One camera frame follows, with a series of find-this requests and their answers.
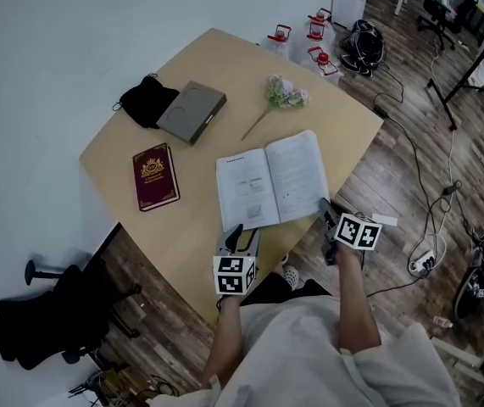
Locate black drawstring pouch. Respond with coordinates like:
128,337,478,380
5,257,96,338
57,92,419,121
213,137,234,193
112,73,181,131

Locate black office chair with armrests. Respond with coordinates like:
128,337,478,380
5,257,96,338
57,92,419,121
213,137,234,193
0,250,143,371

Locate person's white shirt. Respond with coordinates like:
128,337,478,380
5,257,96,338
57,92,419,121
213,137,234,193
147,294,463,407

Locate white paper slip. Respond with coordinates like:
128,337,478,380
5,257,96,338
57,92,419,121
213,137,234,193
370,212,399,228

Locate person's black trousers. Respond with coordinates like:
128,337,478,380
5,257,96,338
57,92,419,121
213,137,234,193
240,271,334,307

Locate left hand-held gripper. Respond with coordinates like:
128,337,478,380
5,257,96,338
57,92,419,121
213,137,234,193
212,223,262,298

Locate dark red hardcover book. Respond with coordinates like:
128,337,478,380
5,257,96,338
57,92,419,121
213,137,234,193
131,142,181,212

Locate person's right forearm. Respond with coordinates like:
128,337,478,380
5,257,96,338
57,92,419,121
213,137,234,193
334,248,383,352

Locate black swivel chair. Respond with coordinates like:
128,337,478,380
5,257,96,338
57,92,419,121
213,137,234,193
416,0,457,52

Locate person's left forearm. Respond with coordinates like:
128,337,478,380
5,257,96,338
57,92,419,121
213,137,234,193
201,294,245,392

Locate white power strip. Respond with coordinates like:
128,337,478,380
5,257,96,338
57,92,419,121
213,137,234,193
407,249,436,276

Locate white and yellow book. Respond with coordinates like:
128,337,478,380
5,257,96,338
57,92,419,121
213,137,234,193
215,129,331,231

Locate light wooden table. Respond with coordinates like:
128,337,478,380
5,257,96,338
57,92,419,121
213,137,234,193
78,27,385,328

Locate grey flat box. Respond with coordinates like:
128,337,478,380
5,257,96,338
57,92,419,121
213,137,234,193
155,81,228,146

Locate long black cable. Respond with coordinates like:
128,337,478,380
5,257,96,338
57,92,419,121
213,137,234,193
366,65,480,298

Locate artificial flower sprig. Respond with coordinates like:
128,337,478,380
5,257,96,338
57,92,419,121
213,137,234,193
241,74,311,142

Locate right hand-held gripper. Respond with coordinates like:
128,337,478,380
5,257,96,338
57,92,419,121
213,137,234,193
318,198,384,267

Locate black bag on floor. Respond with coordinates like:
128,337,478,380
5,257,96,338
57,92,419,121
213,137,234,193
337,19,386,76

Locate pale wooden plank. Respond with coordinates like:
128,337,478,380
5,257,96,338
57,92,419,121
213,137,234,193
429,336,484,371

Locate long white cable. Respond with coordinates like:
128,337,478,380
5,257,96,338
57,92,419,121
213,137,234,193
431,40,457,266

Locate tangle of thin wires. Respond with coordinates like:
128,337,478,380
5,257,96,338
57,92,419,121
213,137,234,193
67,368,180,407

